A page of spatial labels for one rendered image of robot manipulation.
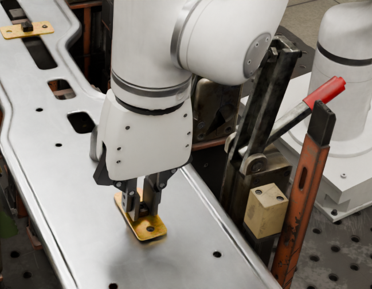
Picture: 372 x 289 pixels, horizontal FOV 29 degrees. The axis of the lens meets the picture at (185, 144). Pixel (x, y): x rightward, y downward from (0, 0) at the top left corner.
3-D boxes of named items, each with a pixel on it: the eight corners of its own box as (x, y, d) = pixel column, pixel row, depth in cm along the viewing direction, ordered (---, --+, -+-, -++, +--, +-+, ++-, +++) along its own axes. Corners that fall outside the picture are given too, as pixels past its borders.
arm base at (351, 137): (344, 89, 153) (360, 12, 141) (400, 142, 140) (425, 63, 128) (267, 110, 146) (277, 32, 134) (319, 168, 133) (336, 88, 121)
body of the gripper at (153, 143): (179, 57, 80) (170, 137, 87) (91, 73, 76) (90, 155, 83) (210, 94, 75) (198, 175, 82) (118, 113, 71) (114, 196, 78)
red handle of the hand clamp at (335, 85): (229, 141, 90) (331, 66, 90) (235, 151, 91) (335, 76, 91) (246, 162, 87) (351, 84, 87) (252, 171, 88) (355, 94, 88)
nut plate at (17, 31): (4, 39, 116) (4, 33, 115) (-1, 28, 118) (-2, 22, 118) (55, 32, 119) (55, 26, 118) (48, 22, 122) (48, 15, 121)
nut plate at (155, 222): (112, 195, 89) (112, 188, 88) (140, 188, 91) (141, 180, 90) (139, 241, 83) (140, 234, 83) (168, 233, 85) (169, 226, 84)
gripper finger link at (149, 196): (169, 152, 85) (164, 194, 89) (144, 158, 84) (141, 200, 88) (181, 169, 83) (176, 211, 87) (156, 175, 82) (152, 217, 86)
